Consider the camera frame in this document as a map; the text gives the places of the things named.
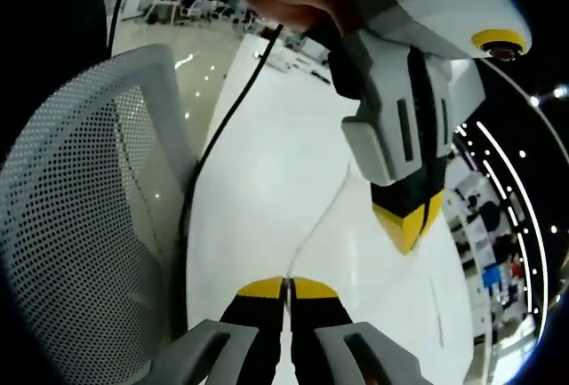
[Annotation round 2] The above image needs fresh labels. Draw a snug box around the thin black cable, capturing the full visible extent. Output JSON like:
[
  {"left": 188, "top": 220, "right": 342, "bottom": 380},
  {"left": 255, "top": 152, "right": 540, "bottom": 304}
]
[{"left": 108, "top": 0, "right": 138, "bottom": 56}]

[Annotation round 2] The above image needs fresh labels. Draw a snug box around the grey mesh office chair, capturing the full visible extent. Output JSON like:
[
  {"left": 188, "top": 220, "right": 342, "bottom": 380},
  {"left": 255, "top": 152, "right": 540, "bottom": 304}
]
[{"left": 0, "top": 43, "right": 202, "bottom": 385}]

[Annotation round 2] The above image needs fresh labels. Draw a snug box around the person's dark clothing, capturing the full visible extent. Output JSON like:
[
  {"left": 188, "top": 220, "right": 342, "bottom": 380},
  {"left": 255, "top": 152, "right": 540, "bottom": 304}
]
[{"left": 0, "top": 0, "right": 117, "bottom": 113}]

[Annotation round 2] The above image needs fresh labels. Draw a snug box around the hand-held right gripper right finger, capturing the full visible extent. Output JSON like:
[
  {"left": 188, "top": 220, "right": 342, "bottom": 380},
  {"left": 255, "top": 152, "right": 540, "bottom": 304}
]
[{"left": 287, "top": 277, "right": 436, "bottom": 385}]

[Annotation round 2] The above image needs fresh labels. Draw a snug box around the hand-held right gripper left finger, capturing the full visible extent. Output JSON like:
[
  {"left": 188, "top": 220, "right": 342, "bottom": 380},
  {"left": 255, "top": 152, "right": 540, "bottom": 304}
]
[{"left": 149, "top": 276, "right": 286, "bottom": 385}]

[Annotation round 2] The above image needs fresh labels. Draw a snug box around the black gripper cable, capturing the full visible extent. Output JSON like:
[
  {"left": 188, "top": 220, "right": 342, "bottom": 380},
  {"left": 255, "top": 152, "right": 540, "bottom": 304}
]
[{"left": 176, "top": 23, "right": 286, "bottom": 273}]

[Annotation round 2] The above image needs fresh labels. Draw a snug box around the blue storage bin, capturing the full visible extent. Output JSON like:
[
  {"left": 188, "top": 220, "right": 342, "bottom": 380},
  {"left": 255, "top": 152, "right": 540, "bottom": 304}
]
[{"left": 481, "top": 267, "right": 503, "bottom": 289}]

